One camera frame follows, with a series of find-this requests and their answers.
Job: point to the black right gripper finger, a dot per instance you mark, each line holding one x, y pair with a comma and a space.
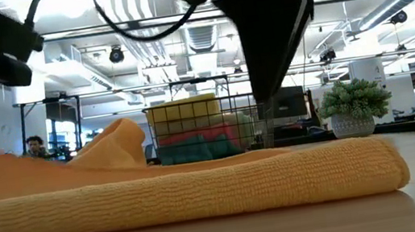
266, 42

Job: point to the green microfiber towel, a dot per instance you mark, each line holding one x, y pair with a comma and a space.
241, 127

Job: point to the yellow microfiber towel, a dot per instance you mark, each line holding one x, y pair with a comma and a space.
182, 113

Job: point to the pink microfiber towel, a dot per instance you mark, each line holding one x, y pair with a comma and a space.
194, 136

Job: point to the teal microfiber towel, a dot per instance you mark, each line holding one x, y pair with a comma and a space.
184, 153

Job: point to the orange microfiber towel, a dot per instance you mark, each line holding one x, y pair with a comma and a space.
118, 145
162, 195

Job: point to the black computer monitor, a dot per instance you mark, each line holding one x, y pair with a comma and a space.
291, 102

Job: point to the person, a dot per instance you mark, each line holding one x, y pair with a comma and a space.
35, 146

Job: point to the green plant in white pot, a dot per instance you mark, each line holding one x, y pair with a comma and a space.
352, 104

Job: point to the grey office chair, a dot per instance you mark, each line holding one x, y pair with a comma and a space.
149, 152

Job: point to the black hanging camera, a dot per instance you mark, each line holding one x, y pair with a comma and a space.
328, 55
116, 55
398, 17

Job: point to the black frame stand with box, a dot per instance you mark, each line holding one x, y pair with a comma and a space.
61, 112

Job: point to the black metal frame stand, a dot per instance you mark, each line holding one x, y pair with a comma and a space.
198, 80

